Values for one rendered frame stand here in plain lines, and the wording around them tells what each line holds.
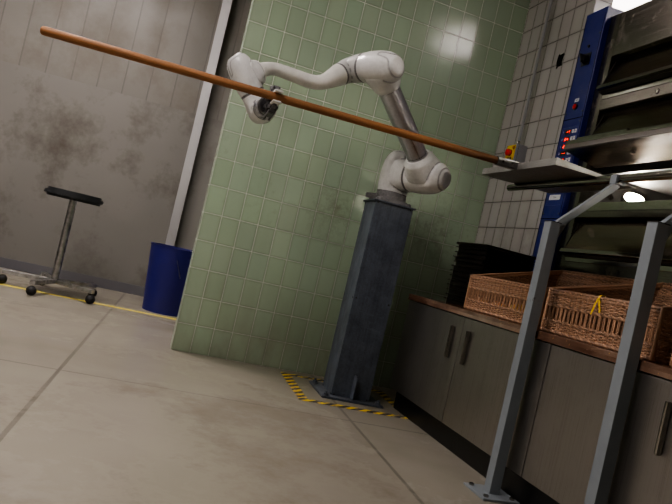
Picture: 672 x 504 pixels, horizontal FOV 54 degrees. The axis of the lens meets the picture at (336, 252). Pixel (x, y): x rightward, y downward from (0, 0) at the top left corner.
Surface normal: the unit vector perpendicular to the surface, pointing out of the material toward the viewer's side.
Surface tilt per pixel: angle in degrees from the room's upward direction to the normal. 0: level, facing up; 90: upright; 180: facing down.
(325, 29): 90
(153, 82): 90
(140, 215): 90
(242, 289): 90
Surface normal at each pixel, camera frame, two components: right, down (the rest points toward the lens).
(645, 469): -0.93, -0.22
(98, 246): 0.22, 0.04
